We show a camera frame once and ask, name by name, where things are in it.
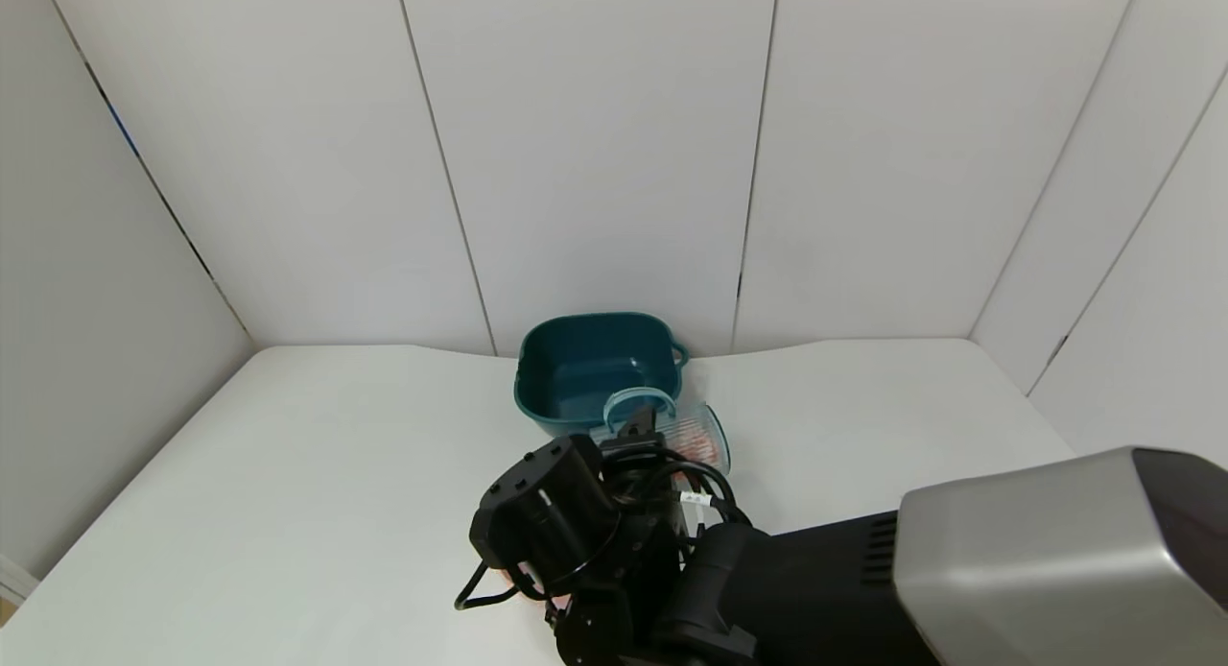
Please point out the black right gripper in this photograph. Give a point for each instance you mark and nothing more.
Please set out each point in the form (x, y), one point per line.
(641, 436)

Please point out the clear blue ribbed cup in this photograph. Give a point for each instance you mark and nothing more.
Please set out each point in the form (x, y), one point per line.
(696, 431)

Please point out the red white candy pieces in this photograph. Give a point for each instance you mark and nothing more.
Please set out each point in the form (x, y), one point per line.
(698, 443)

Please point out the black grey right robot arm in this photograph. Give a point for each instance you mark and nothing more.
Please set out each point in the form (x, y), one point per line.
(1007, 570)

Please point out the dark teal square basin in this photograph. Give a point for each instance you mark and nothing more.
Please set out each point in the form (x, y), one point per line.
(576, 368)

